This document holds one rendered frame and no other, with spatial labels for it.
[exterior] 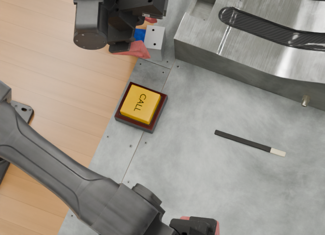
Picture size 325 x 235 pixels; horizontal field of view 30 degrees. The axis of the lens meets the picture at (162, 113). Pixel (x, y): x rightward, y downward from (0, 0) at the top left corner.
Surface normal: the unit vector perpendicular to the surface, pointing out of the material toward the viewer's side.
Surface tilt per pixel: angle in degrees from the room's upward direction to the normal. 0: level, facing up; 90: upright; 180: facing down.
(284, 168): 0
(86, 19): 5
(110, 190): 20
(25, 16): 0
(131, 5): 29
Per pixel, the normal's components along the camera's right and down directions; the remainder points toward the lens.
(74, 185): 0.24, -0.14
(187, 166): -0.04, -0.33
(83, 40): -0.01, 0.91
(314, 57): -0.47, -0.45
